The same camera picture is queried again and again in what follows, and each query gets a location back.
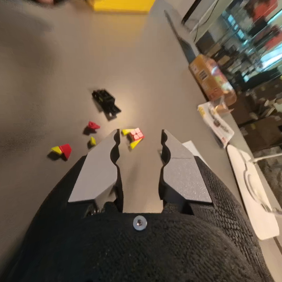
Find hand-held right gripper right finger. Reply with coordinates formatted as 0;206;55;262
158;130;213;214

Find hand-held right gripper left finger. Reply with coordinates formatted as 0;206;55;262
68;129;124;213

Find red plate with yellow wedges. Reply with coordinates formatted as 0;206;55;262
121;127;145;150

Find red yellow black brick assembly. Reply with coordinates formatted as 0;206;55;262
91;89;122;121

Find yellow plastic bin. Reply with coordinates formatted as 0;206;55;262
87;0;156;12

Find colourful toy set box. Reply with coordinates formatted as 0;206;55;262
188;54;237;102

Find open instruction booklet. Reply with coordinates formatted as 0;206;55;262
182;141;212;169

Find red and yellow wedge bricks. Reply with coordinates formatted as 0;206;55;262
51;144;73;161

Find closed instruction booklet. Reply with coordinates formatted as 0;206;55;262
197;101;235;148

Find wooden book stand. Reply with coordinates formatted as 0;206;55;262
226;144;282;241

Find stack of cardboard boxes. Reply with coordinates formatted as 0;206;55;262
229;84;282;152

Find metal storage shelf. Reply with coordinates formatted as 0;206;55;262
218;0;282;73

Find black light stand pole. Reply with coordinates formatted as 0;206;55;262
181;0;203;25

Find black cable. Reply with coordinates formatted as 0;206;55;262
189;0;219;43

